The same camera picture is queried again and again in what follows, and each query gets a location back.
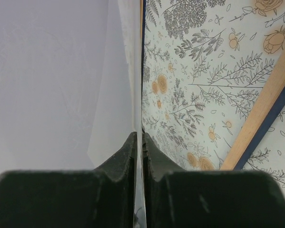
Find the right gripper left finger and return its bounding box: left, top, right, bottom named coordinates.
left=0, top=132, right=138, bottom=228

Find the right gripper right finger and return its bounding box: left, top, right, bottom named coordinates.
left=142, top=133, right=285, bottom=228

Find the clear acrylic sheet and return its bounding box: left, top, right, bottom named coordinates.
left=85, top=0, right=141, bottom=228

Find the wooden picture frame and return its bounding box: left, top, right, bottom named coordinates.
left=138, top=0, right=285, bottom=171

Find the floral patterned table mat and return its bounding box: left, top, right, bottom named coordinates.
left=142, top=0, right=285, bottom=207

